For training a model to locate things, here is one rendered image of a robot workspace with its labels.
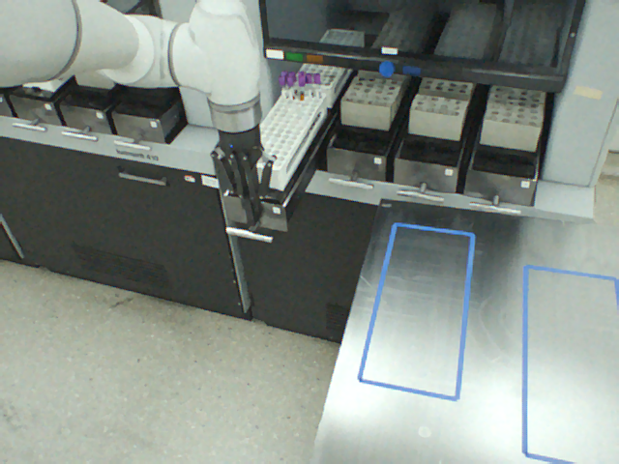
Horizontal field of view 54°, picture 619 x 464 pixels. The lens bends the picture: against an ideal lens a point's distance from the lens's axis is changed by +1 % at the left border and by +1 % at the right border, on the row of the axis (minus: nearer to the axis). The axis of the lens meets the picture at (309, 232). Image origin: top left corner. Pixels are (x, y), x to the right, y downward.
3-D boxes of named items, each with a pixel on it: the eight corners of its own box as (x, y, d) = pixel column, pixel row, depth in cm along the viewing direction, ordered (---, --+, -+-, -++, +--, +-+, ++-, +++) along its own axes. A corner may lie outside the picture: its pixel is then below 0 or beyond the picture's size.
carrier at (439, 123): (462, 135, 130) (465, 112, 126) (460, 141, 129) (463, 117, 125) (409, 128, 133) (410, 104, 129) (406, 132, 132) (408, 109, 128)
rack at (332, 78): (329, 49, 166) (328, 28, 161) (365, 53, 163) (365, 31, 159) (291, 106, 146) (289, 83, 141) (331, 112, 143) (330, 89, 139)
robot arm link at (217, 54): (272, 78, 105) (201, 72, 108) (261, -13, 94) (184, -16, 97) (252, 111, 97) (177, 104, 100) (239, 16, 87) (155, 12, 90)
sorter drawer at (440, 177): (447, 43, 179) (451, 13, 173) (495, 47, 175) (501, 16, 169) (387, 196, 130) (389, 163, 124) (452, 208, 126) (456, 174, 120)
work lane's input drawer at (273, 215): (327, 65, 173) (326, 36, 167) (374, 71, 169) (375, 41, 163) (219, 234, 124) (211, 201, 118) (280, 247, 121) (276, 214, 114)
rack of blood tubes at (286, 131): (288, 110, 144) (286, 87, 140) (328, 116, 142) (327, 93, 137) (238, 187, 125) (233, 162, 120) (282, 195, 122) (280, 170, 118)
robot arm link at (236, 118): (221, 76, 107) (225, 105, 111) (196, 102, 100) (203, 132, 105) (268, 82, 104) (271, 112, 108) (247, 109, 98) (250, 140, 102)
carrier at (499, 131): (537, 146, 126) (543, 122, 122) (536, 152, 124) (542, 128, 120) (480, 138, 129) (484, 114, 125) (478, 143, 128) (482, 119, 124)
